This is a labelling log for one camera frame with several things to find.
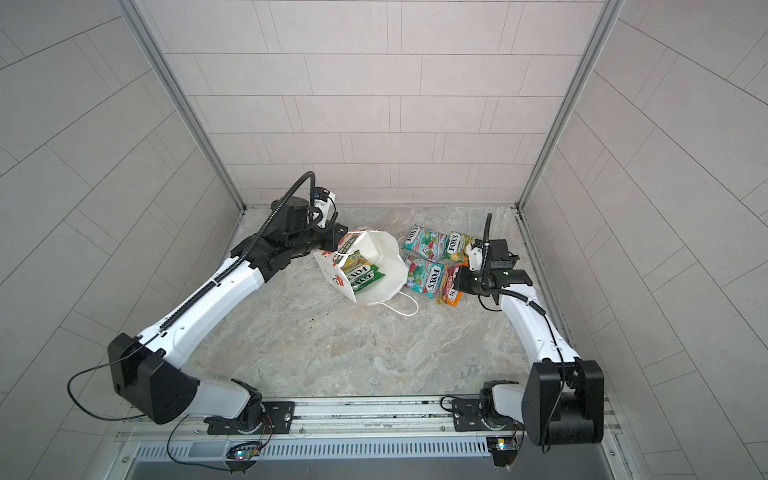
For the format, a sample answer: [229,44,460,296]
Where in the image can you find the circuit board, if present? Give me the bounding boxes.
[225,441,264,462]
[486,436,521,469]

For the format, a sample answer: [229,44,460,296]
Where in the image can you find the orange Fox's fruits candy packet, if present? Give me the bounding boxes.
[435,264,462,307]

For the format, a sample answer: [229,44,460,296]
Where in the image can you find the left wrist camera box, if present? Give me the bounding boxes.
[310,186,338,231]

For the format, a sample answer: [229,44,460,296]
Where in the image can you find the aluminium corner post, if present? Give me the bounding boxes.
[116,0,247,212]
[517,0,625,210]

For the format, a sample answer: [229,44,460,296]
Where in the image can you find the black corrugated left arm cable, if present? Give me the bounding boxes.
[158,170,317,331]

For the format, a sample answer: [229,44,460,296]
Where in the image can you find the teal mint blossom candy packet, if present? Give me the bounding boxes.
[403,225,448,261]

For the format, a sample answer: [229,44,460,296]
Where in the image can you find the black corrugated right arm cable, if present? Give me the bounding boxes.
[479,212,494,265]

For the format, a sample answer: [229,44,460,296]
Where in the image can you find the aluminium corner post left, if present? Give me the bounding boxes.
[116,0,247,212]

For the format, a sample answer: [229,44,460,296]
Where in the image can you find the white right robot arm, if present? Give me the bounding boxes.
[455,243,604,449]

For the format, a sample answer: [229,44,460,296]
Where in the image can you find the left circuit board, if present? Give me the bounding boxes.
[225,441,264,462]

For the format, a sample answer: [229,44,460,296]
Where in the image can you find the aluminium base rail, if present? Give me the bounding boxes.
[113,392,619,463]

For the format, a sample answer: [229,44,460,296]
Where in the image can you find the right circuit board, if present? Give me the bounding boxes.
[486,436,521,469]

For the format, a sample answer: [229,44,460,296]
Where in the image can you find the white floral paper bag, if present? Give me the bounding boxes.
[312,229,419,317]

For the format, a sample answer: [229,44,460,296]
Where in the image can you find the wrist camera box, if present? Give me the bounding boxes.
[465,241,485,271]
[310,186,338,231]

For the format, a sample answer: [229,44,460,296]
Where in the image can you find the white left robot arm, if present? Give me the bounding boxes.
[108,187,348,433]

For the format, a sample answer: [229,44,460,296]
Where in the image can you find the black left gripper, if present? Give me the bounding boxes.
[284,219,349,259]

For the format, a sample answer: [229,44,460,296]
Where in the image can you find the yellow-green spring tea candy packet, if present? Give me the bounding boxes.
[442,231,476,264]

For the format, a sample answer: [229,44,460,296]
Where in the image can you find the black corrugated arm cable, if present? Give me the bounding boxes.
[479,212,494,265]
[158,170,317,331]

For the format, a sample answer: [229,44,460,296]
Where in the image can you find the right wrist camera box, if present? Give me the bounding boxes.
[465,241,485,271]

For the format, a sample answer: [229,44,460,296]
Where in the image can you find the green Fox's candy packet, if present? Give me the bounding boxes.
[341,251,385,292]

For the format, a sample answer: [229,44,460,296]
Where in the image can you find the aluminium corner post right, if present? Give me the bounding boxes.
[517,0,625,210]

